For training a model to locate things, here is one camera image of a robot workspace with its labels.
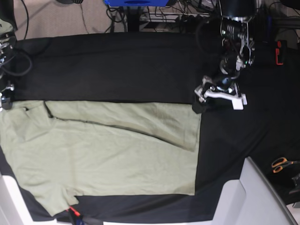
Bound white power strip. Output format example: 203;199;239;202
140;12;210;23

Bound red black clamp right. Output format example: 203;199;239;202
275;40;287;66

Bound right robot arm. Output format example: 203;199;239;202
0;0;33;111

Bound black table cloth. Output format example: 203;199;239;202
15;33;300;224

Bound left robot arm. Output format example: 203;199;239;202
192;0;257;114

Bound red black clamp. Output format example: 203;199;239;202
67;207;85;225
275;40;287;66

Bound blue plastic bin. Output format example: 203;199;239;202
104;0;168;7

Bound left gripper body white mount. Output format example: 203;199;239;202
194;76;248;110

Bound orange handled scissors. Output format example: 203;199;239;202
271;157;300;173

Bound red black clamp bottom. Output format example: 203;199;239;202
67;207;85;225

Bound olive green T-shirt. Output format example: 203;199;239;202
0;101;201;216

